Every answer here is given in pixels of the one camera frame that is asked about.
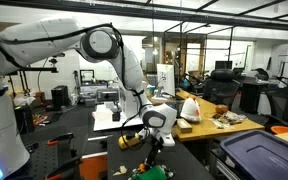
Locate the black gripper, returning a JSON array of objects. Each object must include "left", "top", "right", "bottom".
[{"left": 145, "top": 136, "right": 165, "bottom": 167}]

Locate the black round hollow object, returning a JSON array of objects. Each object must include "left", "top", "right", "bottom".
[{"left": 125, "top": 131, "right": 137, "bottom": 140}]

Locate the brown round object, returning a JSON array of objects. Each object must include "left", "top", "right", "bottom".
[{"left": 215, "top": 103, "right": 230, "bottom": 116}]

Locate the orange plastic bowl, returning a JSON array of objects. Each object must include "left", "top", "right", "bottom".
[{"left": 270, "top": 125, "right": 288, "bottom": 136}]

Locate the yellow soft toy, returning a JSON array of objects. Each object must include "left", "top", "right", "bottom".
[{"left": 117, "top": 132, "right": 142, "bottom": 150}]

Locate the small torn tape residue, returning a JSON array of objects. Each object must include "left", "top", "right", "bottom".
[{"left": 112, "top": 165, "right": 129, "bottom": 177}]

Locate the small wooden box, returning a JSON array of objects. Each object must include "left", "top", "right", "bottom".
[{"left": 176, "top": 118, "right": 194, "bottom": 135}]

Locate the white flat board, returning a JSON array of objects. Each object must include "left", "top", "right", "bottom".
[{"left": 92, "top": 104, "right": 145, "bottom": 132}]

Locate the small black device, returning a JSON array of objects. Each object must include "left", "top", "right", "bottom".
[{"left": 111, "top": 102, "right": 123, "bottom": 122}]

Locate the black mug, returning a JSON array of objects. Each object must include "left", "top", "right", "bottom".
[{"left": 175, "top": 99, "right": 185, "bottom": 118}]

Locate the white hen plush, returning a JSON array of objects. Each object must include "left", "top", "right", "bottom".
[{"left": 180, "top": 96, "right": 202, "bottom": 123}]

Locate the grey electronics box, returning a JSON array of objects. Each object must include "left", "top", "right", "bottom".
[{"left": 96, "top": 87, "right": 120, "bottom": 104}]

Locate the white computer monitor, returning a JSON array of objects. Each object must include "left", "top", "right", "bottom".
[{"left": 150, "top": 63, "right": 177, "bottom": 103}]

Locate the pile of small packets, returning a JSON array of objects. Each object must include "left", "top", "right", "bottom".
[{"left": 211, "top": 111, "right": 249, "bottom": 130}]

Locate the black mesh office chair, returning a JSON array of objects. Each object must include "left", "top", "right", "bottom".
[{"left": 201, "top": 68, "right": 241, "bottom": 110}]

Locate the small black framed screen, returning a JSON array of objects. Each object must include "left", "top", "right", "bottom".
[{"left": 79, "top": 68, "right": 96, "bottom": 85}]

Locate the blue plastic storage bin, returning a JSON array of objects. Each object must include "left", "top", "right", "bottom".
[{"left": 219, "top": 129, "right": 288, "bottom": 180}]

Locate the black computer tower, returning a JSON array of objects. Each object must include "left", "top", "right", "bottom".
[{"left": 50, "top": 85, "right": 70, "bottom": 110}]

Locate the black desk cabinet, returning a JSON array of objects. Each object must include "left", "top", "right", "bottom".
[{"left": 239, "top": 79, "right": 269, "bottom": 115}]

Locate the black computer monitor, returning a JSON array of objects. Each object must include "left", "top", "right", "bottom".
[{"left": 214, "top": 60, "right": 234, "bottom": 71}]

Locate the black control box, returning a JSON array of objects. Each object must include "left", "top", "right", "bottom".
[{"left": 14, "top": 104, "right": 35, "bottom": 135}]

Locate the white plastic bag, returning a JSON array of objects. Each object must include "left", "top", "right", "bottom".
[{"left": 12, "top": 94, "right": 37, "bottom": 108}]

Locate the black overhead metal beam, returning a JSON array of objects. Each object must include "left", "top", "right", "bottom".
[{"left": 83, "top": 1, "right": 288, "bottom": 33}]

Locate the black clamp orange handle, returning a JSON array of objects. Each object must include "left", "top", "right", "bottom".
[
  {"left": 46, "top": 132, "right": 75, "bottom": 148},
  {"left": 45, "top": 156, "right": 84, "bottom": 180}
]

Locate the black camera on stand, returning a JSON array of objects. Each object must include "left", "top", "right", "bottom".
[{"left": 45, "top": 52, "right": 66, "bottom": 68}]

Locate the black metal stand frame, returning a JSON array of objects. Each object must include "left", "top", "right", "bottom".
[{"left": 3, "top": 63, "right": 59, "bottom": 98}]

